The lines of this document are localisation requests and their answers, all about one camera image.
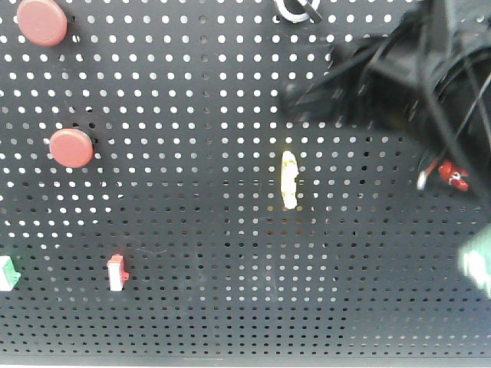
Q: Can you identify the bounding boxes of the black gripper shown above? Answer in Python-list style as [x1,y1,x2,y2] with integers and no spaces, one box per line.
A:
[278,0,491,169]

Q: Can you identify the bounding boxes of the small red mushroom button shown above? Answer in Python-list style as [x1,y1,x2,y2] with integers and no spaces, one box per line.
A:
[49,129,94,168]

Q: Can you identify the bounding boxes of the large red mushroom button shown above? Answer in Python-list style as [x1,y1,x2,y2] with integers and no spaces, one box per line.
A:
[16,0,68,47]

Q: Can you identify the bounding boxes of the black perforated pegboard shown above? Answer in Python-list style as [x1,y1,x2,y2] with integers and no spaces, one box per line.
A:
[1,1,490,367]

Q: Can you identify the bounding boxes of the red toggle switch block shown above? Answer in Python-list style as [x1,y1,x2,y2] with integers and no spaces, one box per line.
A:
[438,160,470,192]

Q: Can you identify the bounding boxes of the white rotary selector switch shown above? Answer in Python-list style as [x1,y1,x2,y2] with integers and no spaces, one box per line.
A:
[274,0,323,24]

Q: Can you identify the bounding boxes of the yellow toggle switch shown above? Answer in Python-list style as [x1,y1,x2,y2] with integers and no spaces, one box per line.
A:
[280,151,299,209]

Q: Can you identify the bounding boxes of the red white rocker switch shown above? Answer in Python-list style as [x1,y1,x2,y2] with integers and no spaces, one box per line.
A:
[107,254,130,292]

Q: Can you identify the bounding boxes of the green white rocker switch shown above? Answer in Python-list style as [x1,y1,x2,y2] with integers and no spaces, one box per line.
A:
[0,255,21,292]

